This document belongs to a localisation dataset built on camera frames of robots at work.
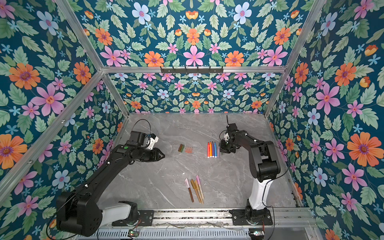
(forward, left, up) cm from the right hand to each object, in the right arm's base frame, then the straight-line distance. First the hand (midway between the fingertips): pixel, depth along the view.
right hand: (221, 149), depth 98 cm
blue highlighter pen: (0, +4, -1) cm, 4 cm away
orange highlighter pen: (0, +7, -1) cm, 7 cm away
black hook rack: (+36, +19, +36) cm, 54 cm away
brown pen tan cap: (-26, +15, -2) cm, 30 cm away
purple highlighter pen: (0, +6, -1) cm, 6 cm away
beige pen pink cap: (-20, +15, -2) cm, 25 cm away
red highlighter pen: (0, +9, -1) cm, 9 cm away
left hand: (-11, +33, +15) cm, 38 cm away
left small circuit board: (-45, +47, -2) cm, 65 cm away
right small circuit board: (-46, -13, -3) cm, 47 cm away
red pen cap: (0, +22, 0) cm, 22 cm away
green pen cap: (+1, +27, 0) cm, 27 cm away
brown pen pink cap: (-23, +21, -1) cm, 31 cm away
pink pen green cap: (-1, +2, -1) cm, 3 cm away
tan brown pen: (-24, +18, -2) cm, 30 cm away
